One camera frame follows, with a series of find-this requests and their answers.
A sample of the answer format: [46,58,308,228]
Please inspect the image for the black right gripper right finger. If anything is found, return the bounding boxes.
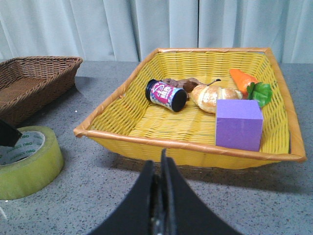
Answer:
[160,149,240,235]

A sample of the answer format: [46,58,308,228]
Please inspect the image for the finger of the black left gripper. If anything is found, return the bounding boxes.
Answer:
[0,119,22,147]

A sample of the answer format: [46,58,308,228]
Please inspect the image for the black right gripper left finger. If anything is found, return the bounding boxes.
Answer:
[90,161,155,235]

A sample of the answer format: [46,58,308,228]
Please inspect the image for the yellow tape roll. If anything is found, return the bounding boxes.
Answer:
[0,126,64,200]

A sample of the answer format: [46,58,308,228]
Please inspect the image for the brown wicker basket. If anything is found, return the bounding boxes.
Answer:
[0,56,83,125]

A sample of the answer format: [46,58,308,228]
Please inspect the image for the yellow wicker basket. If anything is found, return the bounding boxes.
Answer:
[74,47,307,169]

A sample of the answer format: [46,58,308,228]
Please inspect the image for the purple foam cube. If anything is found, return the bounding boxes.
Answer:
[215,99,264,151]

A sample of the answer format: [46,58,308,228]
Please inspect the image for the black pink labelled bottle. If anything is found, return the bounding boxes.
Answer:
[145,79,187,112]

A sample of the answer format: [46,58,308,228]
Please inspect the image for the toy croissant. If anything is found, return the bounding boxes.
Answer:
[191,85,243,114]

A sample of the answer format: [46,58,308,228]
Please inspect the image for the brown toy pear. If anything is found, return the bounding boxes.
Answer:
[161,77,221,93]

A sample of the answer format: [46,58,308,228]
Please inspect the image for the white curtain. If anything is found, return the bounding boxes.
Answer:
[0,0,313,63]

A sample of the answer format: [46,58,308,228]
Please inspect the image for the toy orange carrot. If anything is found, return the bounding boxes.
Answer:
[229,69,273,108]

